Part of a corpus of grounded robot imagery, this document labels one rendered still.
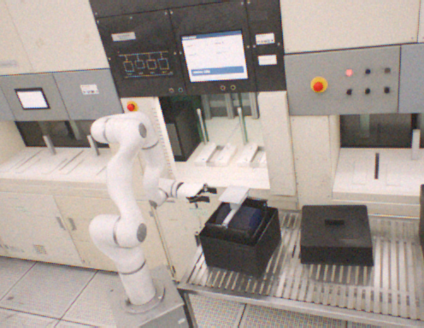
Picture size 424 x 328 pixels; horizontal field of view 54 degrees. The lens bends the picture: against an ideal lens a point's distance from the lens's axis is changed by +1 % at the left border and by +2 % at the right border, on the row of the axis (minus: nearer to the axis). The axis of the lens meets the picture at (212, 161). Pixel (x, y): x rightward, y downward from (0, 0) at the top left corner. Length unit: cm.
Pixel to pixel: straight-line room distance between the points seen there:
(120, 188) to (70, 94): 92
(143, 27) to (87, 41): 33
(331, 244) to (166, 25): 119
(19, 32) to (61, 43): 25
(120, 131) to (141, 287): 65
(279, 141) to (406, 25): 68
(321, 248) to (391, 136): 87
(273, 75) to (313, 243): 74
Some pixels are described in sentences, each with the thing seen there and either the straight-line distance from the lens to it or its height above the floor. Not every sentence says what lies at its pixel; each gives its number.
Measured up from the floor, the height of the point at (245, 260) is 85.
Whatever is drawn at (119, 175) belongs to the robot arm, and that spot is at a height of 133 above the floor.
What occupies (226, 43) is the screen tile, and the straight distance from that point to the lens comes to 187.
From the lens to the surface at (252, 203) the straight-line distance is 190.
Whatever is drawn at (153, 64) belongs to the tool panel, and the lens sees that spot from 205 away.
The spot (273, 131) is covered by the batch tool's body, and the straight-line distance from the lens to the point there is 191.
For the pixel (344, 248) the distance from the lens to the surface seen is 181.
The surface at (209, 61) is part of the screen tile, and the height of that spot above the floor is 156.
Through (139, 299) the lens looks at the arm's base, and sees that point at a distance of 184.
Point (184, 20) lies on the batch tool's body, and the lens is 191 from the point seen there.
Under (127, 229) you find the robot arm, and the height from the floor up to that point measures 117.
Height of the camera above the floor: 207
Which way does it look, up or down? 29 degrees down
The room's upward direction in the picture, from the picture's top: 12 degrees counter-clockwise
